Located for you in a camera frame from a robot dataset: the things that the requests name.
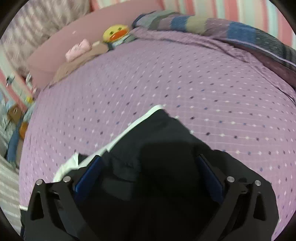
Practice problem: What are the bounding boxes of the black padded jacket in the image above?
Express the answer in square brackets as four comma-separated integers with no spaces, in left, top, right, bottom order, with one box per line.
[21,104,280,241]

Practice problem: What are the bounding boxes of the purple diamond-pattern bed sheet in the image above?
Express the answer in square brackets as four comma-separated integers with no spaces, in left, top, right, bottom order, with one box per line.
[19,28,295,237]

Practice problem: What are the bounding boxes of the brown cardboard box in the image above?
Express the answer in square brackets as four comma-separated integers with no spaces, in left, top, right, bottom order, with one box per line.
[7,104,23,125]

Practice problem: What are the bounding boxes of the pink headboard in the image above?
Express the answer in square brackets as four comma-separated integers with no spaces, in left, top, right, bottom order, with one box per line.
[27,0,164,89]

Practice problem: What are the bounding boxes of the patchwork quilt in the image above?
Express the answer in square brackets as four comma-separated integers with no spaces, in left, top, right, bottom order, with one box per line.
[132,11,295,88]

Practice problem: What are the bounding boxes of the tan pillow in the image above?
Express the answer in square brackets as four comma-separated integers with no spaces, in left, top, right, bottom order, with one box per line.
[49,43,109,86]

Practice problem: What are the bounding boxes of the yellow duck plush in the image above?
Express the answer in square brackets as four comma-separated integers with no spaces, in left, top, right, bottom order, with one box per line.
[103,24,130,43]

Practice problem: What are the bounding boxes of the floral patterned curtain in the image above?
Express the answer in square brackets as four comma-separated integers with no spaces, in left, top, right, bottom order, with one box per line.
[1,0,91,76]

